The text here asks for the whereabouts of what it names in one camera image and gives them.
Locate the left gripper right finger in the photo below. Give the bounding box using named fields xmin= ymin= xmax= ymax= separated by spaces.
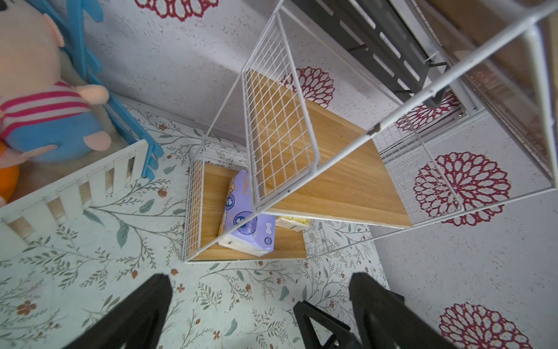
xmin=294 ymin=273 xmax=454 ymax=348

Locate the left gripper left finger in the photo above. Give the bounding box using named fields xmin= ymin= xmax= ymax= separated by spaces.
xmin=66 ymin=273 xmax=173 ymax=348

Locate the light green tissue pack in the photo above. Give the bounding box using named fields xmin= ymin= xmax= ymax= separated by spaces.
xmin=276 ymin=216 xmax=310 ymax=232

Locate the purple tissue pack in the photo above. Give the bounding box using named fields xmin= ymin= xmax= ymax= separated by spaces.
xmin=217 ymin=169 xmax=278 ymax=257

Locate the blue white toy crib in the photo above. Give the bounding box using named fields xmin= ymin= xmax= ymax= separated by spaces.
xmin=1 ymin=1 xmax=163 ymax=259

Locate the plush doll blue outfit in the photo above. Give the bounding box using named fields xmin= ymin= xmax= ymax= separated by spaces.
xmin=1 ymin=1 xmax=112 ymax=163

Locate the white wire wooden shelf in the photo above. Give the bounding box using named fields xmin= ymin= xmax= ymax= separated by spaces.
xmin=181 ymin=1 xmax=557 ymax=262

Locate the dark wall bracket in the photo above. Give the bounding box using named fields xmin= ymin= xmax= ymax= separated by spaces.
xmin=294 ymin=0 xmax=448 ymax=102

